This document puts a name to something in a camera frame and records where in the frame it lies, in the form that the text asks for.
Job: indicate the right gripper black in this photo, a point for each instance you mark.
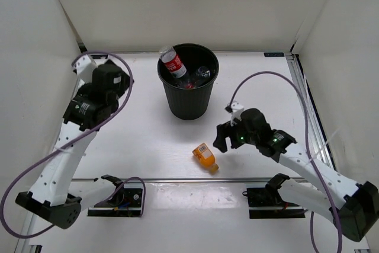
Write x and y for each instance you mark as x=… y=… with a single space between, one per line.
x=224 y=131

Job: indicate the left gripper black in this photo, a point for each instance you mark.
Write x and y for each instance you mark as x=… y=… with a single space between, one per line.
x=125 y=83

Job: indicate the orange juice bottle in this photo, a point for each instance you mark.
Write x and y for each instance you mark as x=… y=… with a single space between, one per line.
x=205 y=158

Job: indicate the red label water bottle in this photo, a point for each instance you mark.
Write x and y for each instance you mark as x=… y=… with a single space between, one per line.
x=173 y=63

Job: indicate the black plastic waste bin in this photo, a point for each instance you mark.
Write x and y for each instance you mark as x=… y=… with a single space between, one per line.
x=188 y=72

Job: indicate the clear bottle colourful label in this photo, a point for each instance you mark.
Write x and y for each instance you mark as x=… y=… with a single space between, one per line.
x=182 y=83

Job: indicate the clear unlabelled plastic bottle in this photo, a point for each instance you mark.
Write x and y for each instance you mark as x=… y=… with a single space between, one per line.
x=201 y=76

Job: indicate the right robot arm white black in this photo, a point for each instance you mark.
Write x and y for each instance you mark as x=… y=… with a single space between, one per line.
x=341 y=200

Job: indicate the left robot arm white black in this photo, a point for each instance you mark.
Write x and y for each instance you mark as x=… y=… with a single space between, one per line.
x=52 y=197

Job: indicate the white zip tie right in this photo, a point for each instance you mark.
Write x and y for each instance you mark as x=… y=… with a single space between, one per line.
x=323 y=147

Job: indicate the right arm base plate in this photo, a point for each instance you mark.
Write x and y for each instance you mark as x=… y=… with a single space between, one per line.
x=262 y=205

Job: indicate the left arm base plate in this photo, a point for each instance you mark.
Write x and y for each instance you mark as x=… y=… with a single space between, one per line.
x=129 y=202

